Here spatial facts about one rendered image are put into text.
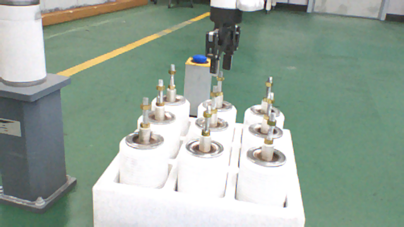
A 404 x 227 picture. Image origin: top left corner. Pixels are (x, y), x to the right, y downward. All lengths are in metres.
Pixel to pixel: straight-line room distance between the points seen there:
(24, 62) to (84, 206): 0.37
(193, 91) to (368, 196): 0.58
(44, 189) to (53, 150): 0.10
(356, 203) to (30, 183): 0.84
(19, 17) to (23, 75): 0.12
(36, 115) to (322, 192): 0.78
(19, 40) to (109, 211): 0.40
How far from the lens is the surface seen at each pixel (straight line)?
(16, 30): 0.89
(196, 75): 1.07
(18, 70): 0.91
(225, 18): 0.86
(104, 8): 4.02
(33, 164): 0.96
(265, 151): 0.72
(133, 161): 0.73
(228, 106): 0.95
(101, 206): 0.76
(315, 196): 1.13
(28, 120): 0.92
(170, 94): 0.95
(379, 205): 1.17
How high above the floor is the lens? 0.59
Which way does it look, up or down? 22 degrees down
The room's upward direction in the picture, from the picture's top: 5 degrees clockwise
